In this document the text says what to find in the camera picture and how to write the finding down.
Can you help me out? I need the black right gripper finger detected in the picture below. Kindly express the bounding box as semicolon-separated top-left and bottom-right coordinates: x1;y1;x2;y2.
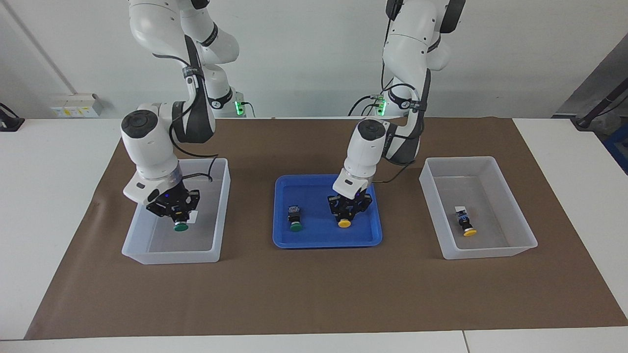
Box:
184;192;201;221
146;203;175;220

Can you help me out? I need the blue plastic tray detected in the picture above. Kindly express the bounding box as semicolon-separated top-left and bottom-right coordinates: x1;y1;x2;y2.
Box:
273;174;384;249

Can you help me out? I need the translucent white plastic box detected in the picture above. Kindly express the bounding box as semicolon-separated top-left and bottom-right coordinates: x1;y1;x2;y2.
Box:
121;158;231;265
419;156;539;260

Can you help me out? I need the brown table mat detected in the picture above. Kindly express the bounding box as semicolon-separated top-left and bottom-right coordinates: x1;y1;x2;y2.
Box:
25;117;628;340

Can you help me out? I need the black stand with pole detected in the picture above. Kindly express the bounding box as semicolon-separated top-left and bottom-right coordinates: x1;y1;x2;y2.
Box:
572;78;628;130

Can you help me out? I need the dark grey panel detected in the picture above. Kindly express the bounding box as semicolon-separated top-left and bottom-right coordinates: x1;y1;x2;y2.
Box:
553;47;628;118

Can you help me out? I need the blue crate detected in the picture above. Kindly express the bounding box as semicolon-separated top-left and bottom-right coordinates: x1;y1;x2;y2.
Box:
603;135;628;175

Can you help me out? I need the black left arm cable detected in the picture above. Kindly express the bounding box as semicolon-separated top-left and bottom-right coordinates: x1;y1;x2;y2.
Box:
373;0;432;184

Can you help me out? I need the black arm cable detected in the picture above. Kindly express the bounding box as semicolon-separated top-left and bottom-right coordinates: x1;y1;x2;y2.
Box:
373;0;432;184
168;34;220;183

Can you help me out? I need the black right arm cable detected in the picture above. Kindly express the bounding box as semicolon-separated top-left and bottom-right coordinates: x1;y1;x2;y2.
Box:
168;34;220;183

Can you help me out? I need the white wall socket strip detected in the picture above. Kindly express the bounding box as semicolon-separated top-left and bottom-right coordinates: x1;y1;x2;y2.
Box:
49;93;104;118

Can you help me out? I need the black clamp mount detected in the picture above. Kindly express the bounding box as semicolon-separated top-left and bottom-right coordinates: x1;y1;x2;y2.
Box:
0;103;25;132

